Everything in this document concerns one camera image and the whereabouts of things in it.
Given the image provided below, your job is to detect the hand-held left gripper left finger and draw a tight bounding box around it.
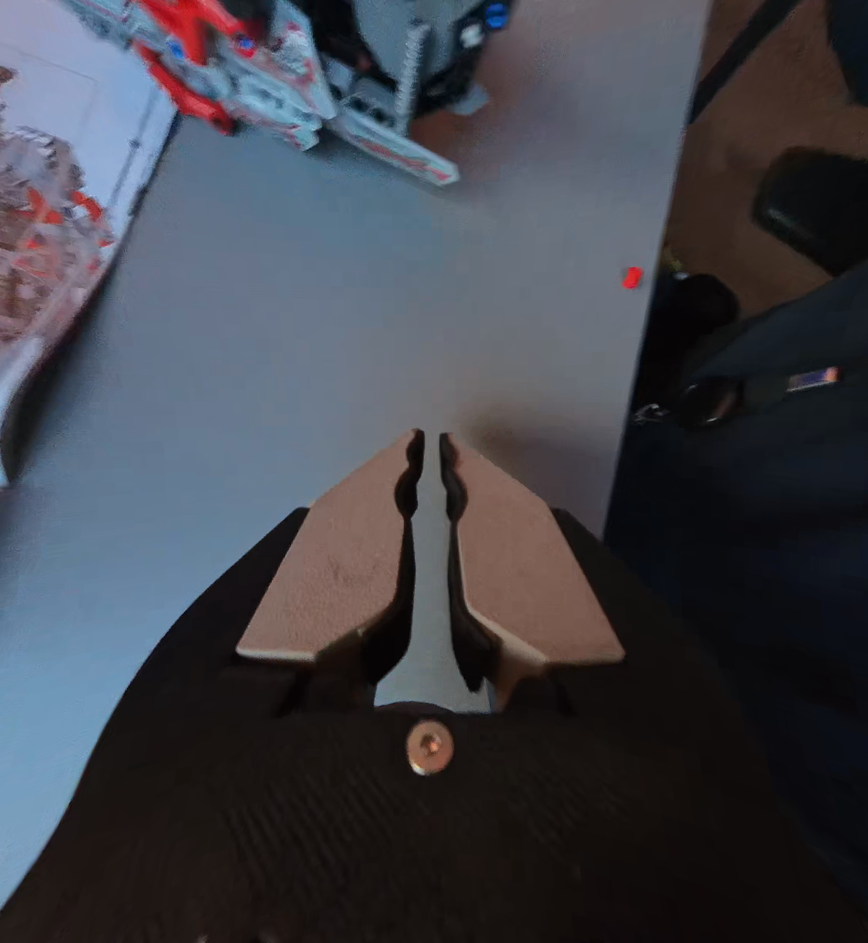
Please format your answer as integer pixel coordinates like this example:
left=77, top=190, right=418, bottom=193
left=236, top=429, right=426, bottom=685

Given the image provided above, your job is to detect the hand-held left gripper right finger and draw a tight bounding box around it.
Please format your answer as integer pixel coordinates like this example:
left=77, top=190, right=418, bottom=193
left=440, top=432, right=626, bottom=693

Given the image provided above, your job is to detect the black grey lego truck model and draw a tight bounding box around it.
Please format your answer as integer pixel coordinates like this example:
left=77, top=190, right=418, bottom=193
left=61, top=0, right=514, bottom=187

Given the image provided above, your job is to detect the open instruction booklet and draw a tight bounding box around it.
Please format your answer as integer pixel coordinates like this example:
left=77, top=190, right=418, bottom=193
left=0, top=0, right=182, bottom=489

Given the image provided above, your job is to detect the black floor stand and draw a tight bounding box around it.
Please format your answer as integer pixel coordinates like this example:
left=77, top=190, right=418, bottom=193
left=688, top=0, right=805, bottom=125

